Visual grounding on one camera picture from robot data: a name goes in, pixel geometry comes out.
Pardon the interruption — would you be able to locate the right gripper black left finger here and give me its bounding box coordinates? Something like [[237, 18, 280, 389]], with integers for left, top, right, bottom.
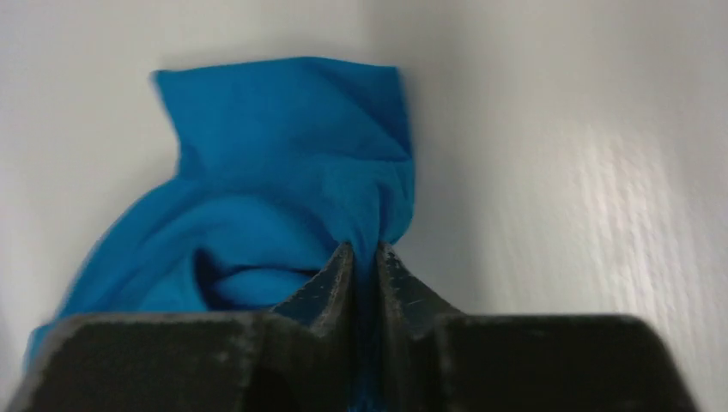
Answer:
[[8, 243, 355, 411]]

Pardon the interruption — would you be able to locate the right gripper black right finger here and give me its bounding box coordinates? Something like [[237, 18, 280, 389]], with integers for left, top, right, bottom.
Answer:
[[376, 243, 697, 411]]

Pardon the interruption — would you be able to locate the bright blue t-shirt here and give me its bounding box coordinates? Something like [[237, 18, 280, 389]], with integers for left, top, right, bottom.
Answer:
[[54, 57, 415, 411]]

